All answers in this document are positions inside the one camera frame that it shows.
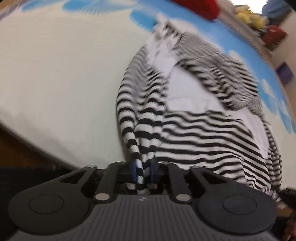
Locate black white striped hooded garment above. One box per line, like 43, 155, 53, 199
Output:
116, 15, 282, 199

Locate purple box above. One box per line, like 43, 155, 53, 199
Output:
276, 62, 295, 85

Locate blue white patterned bedsheet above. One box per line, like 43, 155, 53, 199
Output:
1, 1, 295, 188

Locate dark red cushion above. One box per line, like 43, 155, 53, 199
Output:
261, 24, 288, 50

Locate yellow plush toys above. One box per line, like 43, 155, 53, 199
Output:
235, 5, 267, 30

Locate blue curtain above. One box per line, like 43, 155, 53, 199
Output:
261, 0, 292, 19

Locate wooden bed frame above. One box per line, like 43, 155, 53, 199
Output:
1, 125, 76, 183

